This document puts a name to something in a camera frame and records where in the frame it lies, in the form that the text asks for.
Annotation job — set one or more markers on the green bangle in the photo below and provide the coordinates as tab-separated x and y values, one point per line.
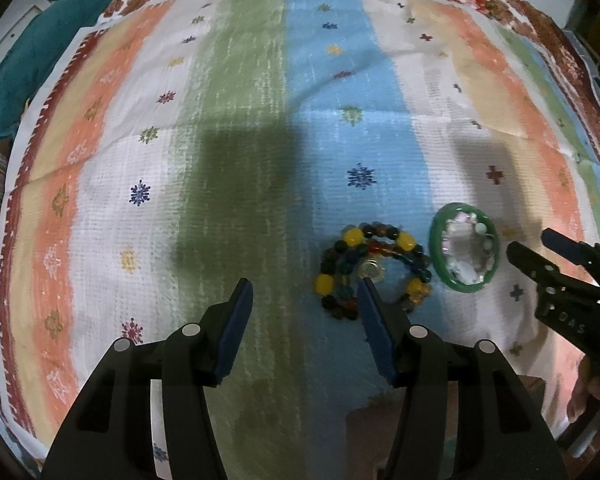
436	245

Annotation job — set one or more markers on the striped patterned cloth mat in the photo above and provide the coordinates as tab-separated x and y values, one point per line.
240	135

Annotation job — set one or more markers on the teal cloth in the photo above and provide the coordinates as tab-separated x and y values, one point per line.
40	55

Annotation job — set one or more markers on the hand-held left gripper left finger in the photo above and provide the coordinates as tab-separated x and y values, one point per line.
235	325

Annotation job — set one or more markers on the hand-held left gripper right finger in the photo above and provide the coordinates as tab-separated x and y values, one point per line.
375	325

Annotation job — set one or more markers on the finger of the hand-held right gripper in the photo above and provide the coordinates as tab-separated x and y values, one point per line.
530	262
565	245

